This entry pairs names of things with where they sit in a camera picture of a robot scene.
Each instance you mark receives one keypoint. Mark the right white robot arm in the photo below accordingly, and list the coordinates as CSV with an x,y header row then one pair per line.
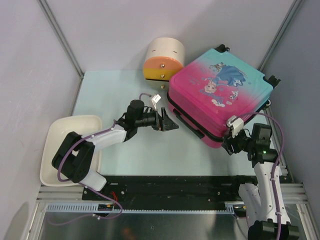
x,y
266,213

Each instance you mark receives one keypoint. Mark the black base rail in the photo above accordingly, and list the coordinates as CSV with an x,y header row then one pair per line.
x,y
175,192

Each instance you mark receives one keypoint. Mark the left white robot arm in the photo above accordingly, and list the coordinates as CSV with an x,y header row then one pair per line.
x,y
73,158

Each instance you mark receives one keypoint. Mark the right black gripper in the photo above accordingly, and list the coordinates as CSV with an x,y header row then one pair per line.
x,y
228,140

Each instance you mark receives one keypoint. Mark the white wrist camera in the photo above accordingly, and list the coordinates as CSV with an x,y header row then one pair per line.
x,y
235,124
154,100

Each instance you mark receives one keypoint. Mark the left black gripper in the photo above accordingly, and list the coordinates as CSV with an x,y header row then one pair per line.
x,y
166,123

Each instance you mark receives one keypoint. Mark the grey slotted cable duct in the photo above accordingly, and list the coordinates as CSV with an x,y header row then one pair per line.
x,y
104,208

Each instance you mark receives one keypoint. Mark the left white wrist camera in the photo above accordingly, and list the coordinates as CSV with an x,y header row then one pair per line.
x,y
154,100

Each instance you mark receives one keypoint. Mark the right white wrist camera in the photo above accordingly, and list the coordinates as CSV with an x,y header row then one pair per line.
x,y
235,124

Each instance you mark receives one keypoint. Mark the cream round drawer cabinet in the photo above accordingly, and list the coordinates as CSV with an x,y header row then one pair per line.
x,y
165,56

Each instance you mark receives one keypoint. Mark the pink and teal kids suitcase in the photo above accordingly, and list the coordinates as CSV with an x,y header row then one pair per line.
x,y
213,88

